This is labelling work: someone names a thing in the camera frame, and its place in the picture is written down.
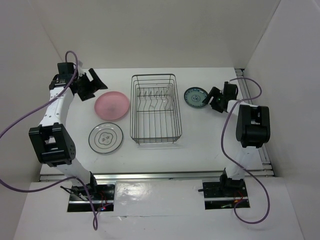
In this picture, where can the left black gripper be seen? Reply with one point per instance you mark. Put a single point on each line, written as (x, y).
(92, 86)

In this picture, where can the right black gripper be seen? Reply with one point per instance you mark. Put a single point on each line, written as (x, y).
(214, 92)

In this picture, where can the blue floral ceramic plate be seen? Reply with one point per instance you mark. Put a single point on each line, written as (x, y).
(194, 97)

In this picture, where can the clear glass plate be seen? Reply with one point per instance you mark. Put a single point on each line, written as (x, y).
(168, 97)

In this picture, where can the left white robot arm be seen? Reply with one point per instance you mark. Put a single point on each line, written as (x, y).
(51, 141)

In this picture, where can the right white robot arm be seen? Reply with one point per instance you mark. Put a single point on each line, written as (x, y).
(233, 175)

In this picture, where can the pink plastic plate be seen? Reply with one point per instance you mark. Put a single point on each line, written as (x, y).
(112, 106)

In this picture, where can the white plate with dark rim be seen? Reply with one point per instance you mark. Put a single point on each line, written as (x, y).
(105, 138)

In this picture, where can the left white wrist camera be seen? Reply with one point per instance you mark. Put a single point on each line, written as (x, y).
(79, 65)

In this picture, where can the aluminium side rail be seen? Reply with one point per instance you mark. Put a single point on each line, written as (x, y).
(252, 130)

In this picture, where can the metal wire dish rack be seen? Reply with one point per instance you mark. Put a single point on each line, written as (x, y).
(149, 122)

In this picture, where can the aluminium front rail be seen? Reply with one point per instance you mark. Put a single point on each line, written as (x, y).
(155, 176)

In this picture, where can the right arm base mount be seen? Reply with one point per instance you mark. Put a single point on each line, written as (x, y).
(217, 198)

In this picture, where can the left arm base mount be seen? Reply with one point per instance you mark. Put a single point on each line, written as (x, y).
(102, 200)

